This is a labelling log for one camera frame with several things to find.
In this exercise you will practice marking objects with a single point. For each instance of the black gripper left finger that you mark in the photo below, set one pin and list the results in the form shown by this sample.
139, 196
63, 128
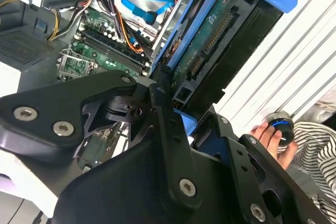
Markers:
52, 103

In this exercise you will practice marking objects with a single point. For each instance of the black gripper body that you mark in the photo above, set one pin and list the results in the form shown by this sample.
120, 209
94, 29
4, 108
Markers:
118, 195

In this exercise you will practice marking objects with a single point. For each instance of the person's hand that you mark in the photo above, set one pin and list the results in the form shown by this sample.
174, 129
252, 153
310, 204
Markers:
273, 142

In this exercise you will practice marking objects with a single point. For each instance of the hard disk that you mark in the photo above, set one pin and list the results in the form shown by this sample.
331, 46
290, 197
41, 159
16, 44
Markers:
210, 45

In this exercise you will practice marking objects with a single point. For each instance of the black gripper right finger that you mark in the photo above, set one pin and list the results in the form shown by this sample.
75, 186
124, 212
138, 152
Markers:
262, 176

